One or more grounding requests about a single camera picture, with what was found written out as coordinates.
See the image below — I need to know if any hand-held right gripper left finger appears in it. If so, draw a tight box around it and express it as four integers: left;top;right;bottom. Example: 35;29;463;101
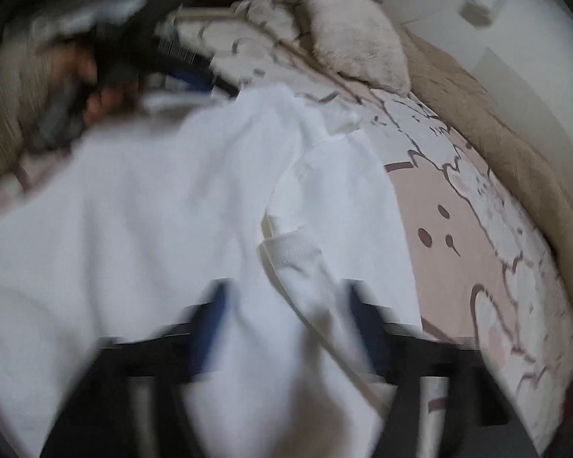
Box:
40;279;232;458

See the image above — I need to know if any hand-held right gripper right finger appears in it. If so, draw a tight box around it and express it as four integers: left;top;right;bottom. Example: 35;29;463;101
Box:
346;279;538;458

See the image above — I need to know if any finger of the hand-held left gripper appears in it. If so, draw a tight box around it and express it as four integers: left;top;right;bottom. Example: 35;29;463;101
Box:
162;64;240;102

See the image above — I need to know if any white garment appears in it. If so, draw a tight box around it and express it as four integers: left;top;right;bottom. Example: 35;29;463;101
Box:
0;83;423;458

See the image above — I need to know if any person's left hand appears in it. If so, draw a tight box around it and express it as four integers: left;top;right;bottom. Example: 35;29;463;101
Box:
48;40;143;124

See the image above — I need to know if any bear printed bed sheet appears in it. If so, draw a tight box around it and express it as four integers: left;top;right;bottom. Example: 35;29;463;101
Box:
0;0;573;458

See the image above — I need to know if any fluffy pale pillow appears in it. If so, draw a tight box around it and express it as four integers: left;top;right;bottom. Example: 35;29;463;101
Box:
286;0;411;94

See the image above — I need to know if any beige blanket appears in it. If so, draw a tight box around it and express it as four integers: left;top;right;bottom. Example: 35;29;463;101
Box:
396;24;573;306

